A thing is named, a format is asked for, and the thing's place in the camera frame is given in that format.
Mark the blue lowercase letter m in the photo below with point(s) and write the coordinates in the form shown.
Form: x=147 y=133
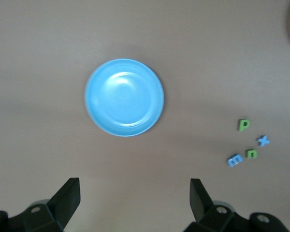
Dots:
x=234 y=160

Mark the brown table mat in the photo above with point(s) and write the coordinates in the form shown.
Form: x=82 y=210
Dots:
x=38 y=72

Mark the green lowercase letter n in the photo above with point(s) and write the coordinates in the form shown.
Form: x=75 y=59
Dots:
x=251 y=151

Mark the green lowercase letter p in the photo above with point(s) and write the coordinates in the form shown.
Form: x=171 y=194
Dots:
x=241 y=127

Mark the blue plate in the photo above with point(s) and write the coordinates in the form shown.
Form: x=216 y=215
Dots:
x=124 y=96

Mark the blue lowercase letter x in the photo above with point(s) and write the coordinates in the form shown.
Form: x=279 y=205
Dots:
x=263 y=141

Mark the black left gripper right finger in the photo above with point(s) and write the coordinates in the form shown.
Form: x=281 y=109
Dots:
x=203 y=207

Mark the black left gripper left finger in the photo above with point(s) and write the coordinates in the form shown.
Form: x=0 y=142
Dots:
x=62 y=205

